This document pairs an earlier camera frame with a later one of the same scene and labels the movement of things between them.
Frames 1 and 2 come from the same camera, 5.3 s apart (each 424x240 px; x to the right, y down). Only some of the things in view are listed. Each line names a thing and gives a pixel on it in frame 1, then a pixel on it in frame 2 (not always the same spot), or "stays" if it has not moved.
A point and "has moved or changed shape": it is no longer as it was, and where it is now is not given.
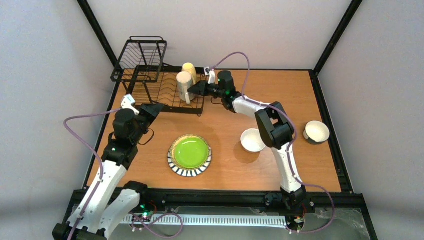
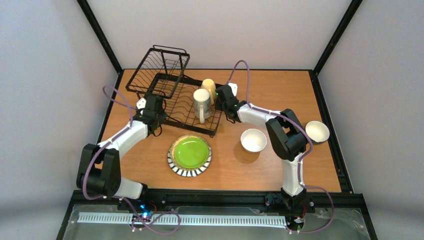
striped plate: [184, 171] stays
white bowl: [251, 140] stays
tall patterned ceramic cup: [184, 82] -> [202, 104]
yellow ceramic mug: [189, 67] has moved or changed shape
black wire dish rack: [141, 68] has moved or changed shape
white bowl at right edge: [316, 132] stays
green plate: [191, 152] stays
